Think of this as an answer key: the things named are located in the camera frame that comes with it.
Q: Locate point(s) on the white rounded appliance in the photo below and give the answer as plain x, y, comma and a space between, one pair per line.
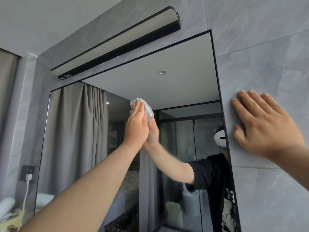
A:
6, 205

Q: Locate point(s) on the person's left hand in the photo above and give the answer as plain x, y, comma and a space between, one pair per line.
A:
136, 129

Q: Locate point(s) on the white charger plug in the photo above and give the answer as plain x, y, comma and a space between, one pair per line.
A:
28, 177

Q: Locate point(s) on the person's right hand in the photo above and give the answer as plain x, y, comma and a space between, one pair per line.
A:
268, 128

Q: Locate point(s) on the black wall socket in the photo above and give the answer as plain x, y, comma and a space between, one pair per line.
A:
30, 169

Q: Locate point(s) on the person's left fingers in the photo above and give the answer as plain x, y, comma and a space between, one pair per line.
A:
138, 109

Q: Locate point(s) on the person's right middle finger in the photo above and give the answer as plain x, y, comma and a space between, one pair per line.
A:
249, 103

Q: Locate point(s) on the person's right forearm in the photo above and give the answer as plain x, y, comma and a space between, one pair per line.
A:
292, 164

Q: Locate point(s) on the black mirror light bar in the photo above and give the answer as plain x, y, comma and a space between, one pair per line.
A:
115, 43

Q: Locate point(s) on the white paper tissue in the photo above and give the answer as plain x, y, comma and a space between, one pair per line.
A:
149, 111

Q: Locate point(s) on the person's right thumb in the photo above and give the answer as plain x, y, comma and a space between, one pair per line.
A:
239, 135

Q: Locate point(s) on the person's left forearm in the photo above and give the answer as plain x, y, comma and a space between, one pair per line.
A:
89, 190

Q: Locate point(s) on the black framed wall mirror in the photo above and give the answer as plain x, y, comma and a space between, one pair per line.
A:
183, 99

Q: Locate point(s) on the pale yellow cloth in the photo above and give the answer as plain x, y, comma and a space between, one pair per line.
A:
17, 221

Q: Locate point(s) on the person's right little finger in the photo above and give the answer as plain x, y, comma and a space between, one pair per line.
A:
274, 102

